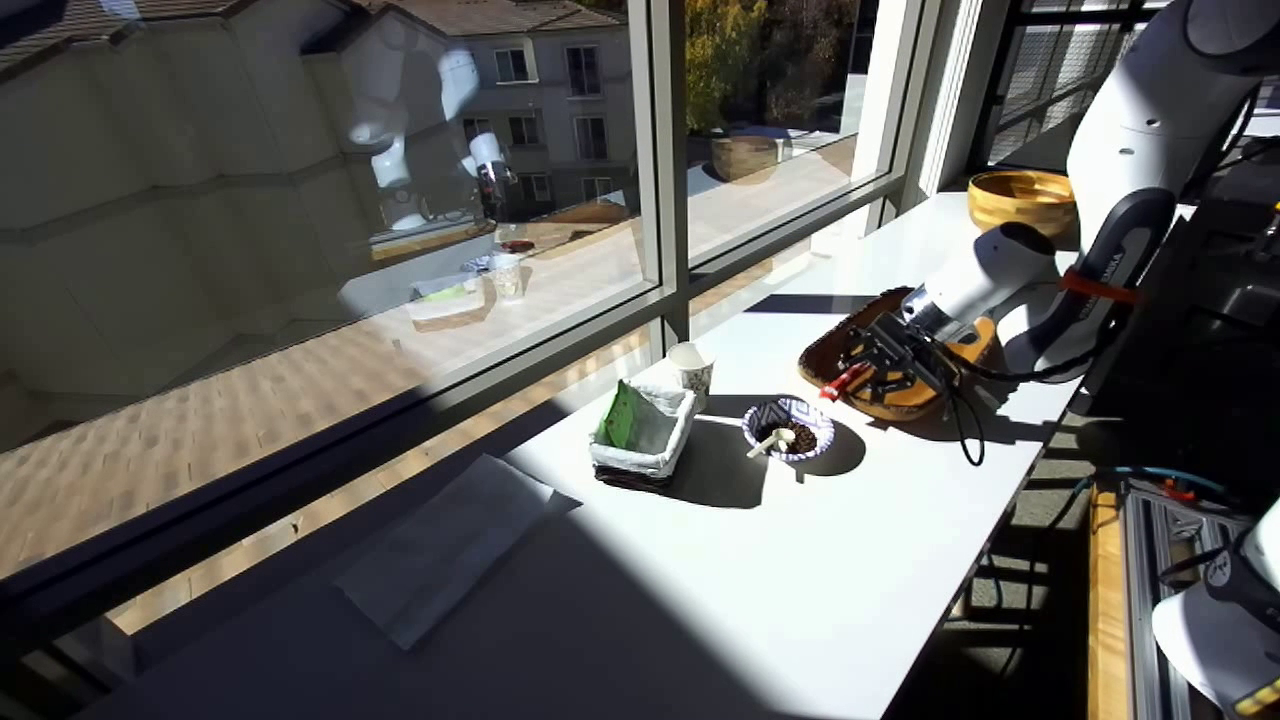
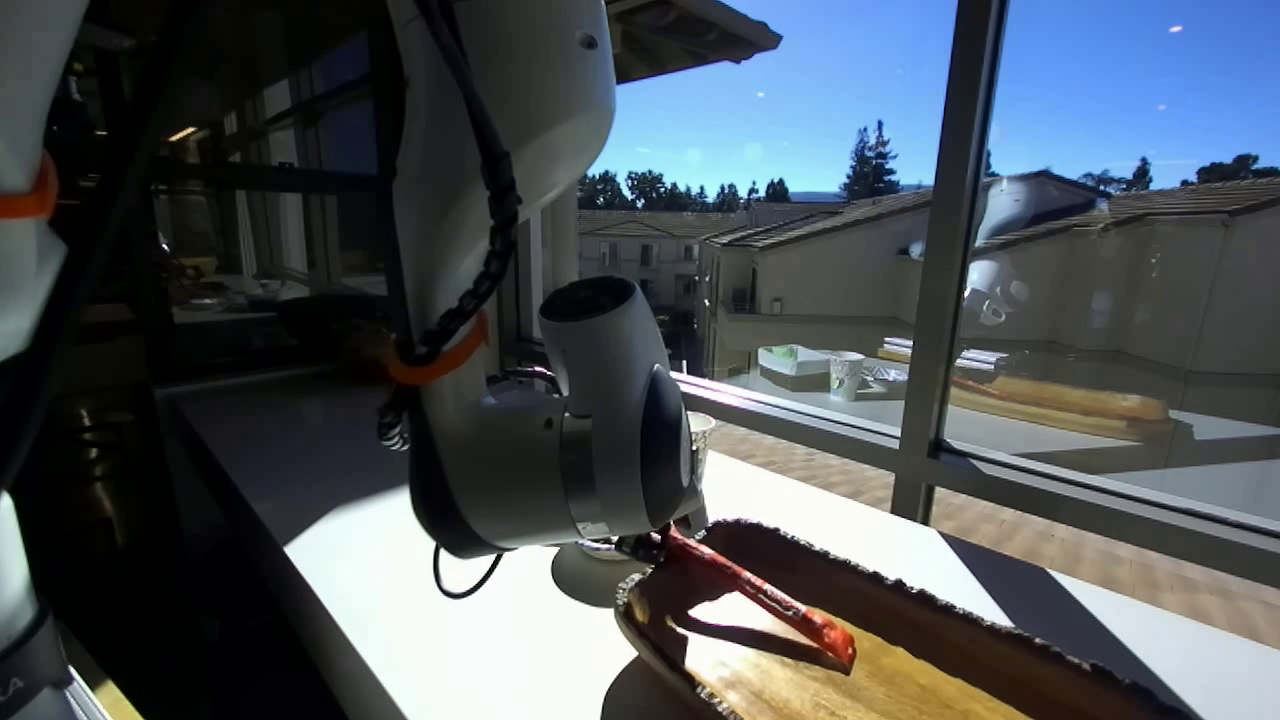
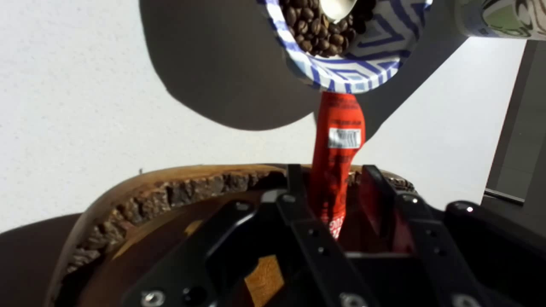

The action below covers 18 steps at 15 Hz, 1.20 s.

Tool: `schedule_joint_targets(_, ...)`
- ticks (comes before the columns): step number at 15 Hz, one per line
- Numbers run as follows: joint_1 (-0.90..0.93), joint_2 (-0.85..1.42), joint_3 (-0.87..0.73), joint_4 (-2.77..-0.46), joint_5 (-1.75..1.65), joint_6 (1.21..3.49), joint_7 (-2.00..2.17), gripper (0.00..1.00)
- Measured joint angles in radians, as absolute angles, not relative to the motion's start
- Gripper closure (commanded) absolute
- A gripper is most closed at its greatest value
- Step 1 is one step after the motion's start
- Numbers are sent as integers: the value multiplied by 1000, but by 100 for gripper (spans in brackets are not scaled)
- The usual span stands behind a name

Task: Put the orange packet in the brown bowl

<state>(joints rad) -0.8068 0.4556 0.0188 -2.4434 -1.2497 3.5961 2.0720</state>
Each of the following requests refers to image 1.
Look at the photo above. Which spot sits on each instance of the white device with green mark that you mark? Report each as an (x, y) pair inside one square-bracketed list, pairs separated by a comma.
[(1220, 641)]

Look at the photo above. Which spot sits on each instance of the brown oblong wooden bowl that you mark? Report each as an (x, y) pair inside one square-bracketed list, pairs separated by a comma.
[(853, 341)]

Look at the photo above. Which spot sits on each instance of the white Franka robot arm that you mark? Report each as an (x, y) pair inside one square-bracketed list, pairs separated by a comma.
[(1146, 145)]

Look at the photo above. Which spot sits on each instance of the yellow wooden board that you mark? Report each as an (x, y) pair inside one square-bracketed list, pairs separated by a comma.
[(1107, 613)]

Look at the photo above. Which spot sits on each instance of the small white round bowl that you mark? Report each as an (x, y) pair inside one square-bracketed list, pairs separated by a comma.
[(788, 433)]

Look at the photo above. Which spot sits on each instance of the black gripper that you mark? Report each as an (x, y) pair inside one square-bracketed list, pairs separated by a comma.
[(906, 347)]

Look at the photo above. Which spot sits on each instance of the small light spoon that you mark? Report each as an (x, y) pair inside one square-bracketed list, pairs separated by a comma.
[(775, 447)]

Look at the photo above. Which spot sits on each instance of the round light wooden bowl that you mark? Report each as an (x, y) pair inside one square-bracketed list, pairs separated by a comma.
[(1020, 203)]

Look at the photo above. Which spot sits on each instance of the green packet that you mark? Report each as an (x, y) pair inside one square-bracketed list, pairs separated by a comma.
[(623, 417)]

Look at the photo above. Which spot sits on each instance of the white paper cup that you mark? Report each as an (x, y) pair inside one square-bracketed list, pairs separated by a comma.
[(691, 370)]

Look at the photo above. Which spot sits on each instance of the white rectangular tray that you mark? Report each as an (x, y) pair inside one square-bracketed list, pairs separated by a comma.
[(655, 433)]

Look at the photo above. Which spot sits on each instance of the window frame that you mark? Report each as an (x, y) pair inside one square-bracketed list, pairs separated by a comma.
[(662, 163)]

